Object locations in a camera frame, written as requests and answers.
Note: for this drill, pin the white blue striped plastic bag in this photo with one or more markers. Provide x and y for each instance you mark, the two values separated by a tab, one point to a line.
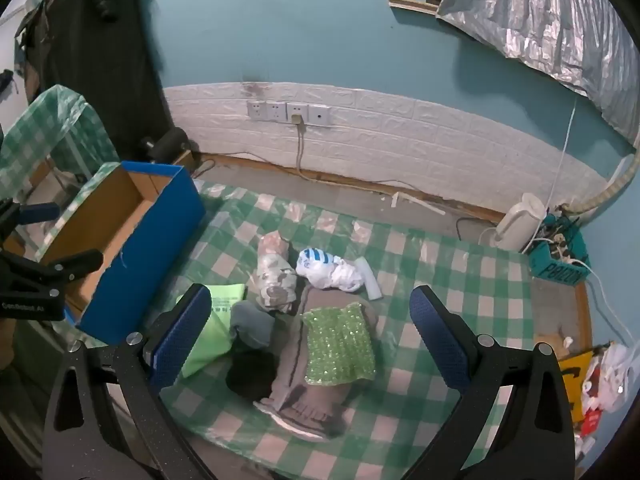
320	267

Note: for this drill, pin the white electric kettle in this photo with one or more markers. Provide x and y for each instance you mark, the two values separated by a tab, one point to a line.
520	222

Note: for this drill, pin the brown cardboard piece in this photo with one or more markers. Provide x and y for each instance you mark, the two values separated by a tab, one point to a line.
184	159

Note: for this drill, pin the light green plastic bag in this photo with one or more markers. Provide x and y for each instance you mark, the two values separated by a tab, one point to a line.
210	330

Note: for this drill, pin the white plastic bag pile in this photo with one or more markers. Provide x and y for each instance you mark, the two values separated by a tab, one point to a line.
612	375

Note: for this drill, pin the white tape strip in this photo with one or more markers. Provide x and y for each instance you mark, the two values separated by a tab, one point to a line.
415	200

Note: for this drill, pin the wooden strip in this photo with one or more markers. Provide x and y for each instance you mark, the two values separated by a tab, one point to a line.
412	5

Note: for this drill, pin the green checkered plastic sheet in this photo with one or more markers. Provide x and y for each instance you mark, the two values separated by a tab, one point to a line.
425	270

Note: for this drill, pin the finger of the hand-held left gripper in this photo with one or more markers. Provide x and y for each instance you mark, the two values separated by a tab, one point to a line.
65	266
37	212

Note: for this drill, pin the dark cloth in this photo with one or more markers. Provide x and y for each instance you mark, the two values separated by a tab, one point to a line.
250	375

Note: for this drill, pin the green sequin cloth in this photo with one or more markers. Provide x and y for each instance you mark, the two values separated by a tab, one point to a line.
340	345

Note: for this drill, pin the white wall socket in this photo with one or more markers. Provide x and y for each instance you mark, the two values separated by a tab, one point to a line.
276	111
256	110
297	111
319	115

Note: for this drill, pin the white paper roll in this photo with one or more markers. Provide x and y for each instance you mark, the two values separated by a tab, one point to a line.
371	282

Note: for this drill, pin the yellow sign board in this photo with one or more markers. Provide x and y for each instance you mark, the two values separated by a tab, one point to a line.
575	385

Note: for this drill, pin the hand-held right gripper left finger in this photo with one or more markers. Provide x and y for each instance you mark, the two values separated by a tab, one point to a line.
185	335

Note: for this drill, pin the black dumbbell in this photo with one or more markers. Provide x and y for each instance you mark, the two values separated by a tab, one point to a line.
167	144

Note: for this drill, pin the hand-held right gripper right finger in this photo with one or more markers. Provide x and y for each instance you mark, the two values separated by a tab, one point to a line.
440	340

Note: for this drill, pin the grey brown knit cloth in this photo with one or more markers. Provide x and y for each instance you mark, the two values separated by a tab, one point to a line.
305	405

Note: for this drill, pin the teal plastic basket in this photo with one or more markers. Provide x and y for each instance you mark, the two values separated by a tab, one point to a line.
560	267

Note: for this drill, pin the blue cardboard box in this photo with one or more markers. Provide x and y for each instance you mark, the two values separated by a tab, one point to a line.
150	260

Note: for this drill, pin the silver foil sheet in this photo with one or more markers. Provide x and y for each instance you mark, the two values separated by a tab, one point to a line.
550	10

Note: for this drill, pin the dark hanging jacket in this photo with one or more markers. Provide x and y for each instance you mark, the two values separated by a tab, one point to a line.
100	60

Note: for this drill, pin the green checkered plastic cover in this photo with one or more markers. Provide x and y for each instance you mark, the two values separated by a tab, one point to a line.
30	125

